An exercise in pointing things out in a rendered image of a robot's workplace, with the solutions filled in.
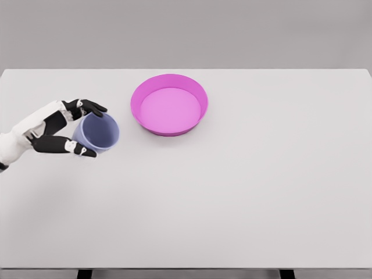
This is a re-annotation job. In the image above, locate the pink round plate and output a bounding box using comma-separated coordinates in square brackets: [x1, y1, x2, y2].
[130, 73, 209, 137]

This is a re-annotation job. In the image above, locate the lavender plastic cup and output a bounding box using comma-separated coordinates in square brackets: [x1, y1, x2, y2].
[71, 112, 120, 155]

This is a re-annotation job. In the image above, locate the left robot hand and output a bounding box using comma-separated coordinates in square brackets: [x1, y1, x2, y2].
[9, 98, 108, 159]

